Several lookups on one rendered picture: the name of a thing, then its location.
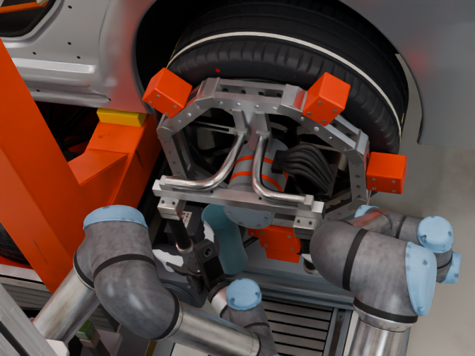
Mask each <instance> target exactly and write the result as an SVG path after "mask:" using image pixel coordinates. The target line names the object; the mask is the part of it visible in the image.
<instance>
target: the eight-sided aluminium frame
mask: <svg viewBox="0 0 475 356"><path fill-rule="evenodd" d="M307 94H308V91H306V90H303V89H302V88H300V87H299V86H294V85H289V84H286V85H280V84H272V83H258V82H250V81H236V80H228V79H221V78H220V77H219V78H207V79H206V80H205V81H202V82H201V84H200V85H198V86H197V87H196V88H195V89H193V90H192V91H191V93H190V95H189V98H188V100H187V103H186V105H185V107H184V109H183V110H181V111H180V112H178V113H177V114H176V115H175V116H174V117H172V118H169V117H167V116H166V115H164V114H163V115H162V118H161V120H160V123H159V125H158V128H157V129H156V132H157V134H158V138H159V139H160V142H161V145H162V147H163V150H164V153H165V156H166V158H167V160H168V163H169V166H170V169H171V171H172V176H173V177H177V178H183V179H193V180H201V179H208V178H209V177H212V176H213V175H212V174H211V173H209V172H207V171H206V170H204V169H203V168H201V167H200V166H198V165H196V164H195V163H194V162H193V159H192V157H191V154H190V151H189V148H188V145H187V142H186V139H185V137H184V133H183V130H182V128H184V127H185V126H186V125H188V124H189V123H190V122H192V121H193V120H195V119H196V118H197V117H198V116H200V115H201V114H203V113H204V112H205V111H206V110H208V109H209V108H212V107H215V108H221V109H241V110H242V111H248V112H265V113H268V114H280V115H286V116H287V117H290V118H292V119H294V120H295V121H296V122H298V123H299V124H301V125H302V126H304V127H305V128H306V129H308V130H309V131H311V132H313V134H315V135H316V136H318V137H320V138H321V139H322V140H323V141H325V142H327V143H328V144H329V145H331V146H332V147H334V148H336V149H337V150H338V151H339V152H341V153H343V154H344V155H345V156H347V158H348V166H349V174H350V181H351V186H350V187H349V188H347V189H344V190H343V191H340V192H339V193H337V194H334V195H333V196H331V199H330V200H327V199H324V200H322V202H324V203H325V205H326V212H325V215H324V219H322V220H320V224H319V227H320V226H321V225H323V224H325V223H327V222H330V221H332V220H340V219H342V218H345V217H347V216H349V215H352V214H354V213H356V211H357V210H358V209H359V207H360V206H361V205H368V203H369V200H370V194H371V191H370V190H367V185H366V175H365V174H366V170H367V167H368V161H369V158H370V151H369V145H370V142H369V140H368V135H366V134H365V133H363V132H362V130H361V129H357V128H356V127H355V126H354V125H352V124H351V123H349V122H348V121H346V120H345V119H344V118H342V117H341V116H339V115H338V116H337V117H335V118H334V119H333V120H332V121H331V122H330V123H329V124H328V125H327V126H323V125H321V124H319V123H317V122H315V121H314V120H312V119H310V118H308V117H306V116H305V115H303V107H304V105H305V101H306V98H307ZM294 221H295V215H286V214H280V213H275V215H274V219H273V222H272V224H271V225H275V226H281V227H290V228H293V224H294Z"/></svg>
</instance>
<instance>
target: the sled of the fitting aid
mask: <svg viewBox="0 0 475 356"><path fill-rule="evenodd" d="M238 227H239V229H240V234H241V238H243V236H244V233H245V230H246V227H243V226H241V225H238ZM225 277H226V279H225V280H231V281H232V282H233V281H234V280H237V279H239V278H248V279H251V280H253V281H254V282H255V283H256V284H258V286H259V289H260V292H261V293H262V295H268V296H272V297H280V298H284V299H291V300H296V301H301V302H309V303H313V304H321V305H325V306H330V307H337V308H342V309H350V310H354V311H356V310H355V308H354V306H353V301H354V298H355V295H356V294H355V293H353V292H349V291H347V290H344V289H341V288H339V287H337V286H334V285H325V284H321V283H313V282H308V281H304V280H296V279H291V278H283V277H278V276H274V275H265V274H261V273H253V272H248V271H242V272H240V273H238V274H235V275H228V274H225Z"/></svg>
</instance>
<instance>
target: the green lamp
mask: <svg viewBox="0 0 475 356"><path fill-rule="evenodd" d="M94 330H95V327H94V325H93V324H92V322H91V321H86V322H85V323H84V324H83V325H82V327H81V328H80V329H79V330H78V331H77V333H76V334H75V335H76V336H77V338H82V339H86V340H90V339H91V337H92V334H93V331H94Z"/></svg>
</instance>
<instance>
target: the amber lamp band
mask: <svg viewBox="0 0 475 356"><path fill-rule="evenodd" d="M99 339H100V334H99V333H98V331H97V330H96V329H95V330H94V333H93V336H92V338H91V340H85V339H81V338H79V340H80V342H81V343H82V344H83V345H84V346H86V347H90V348H96V346H97V344H98V341H99Z"/></svg>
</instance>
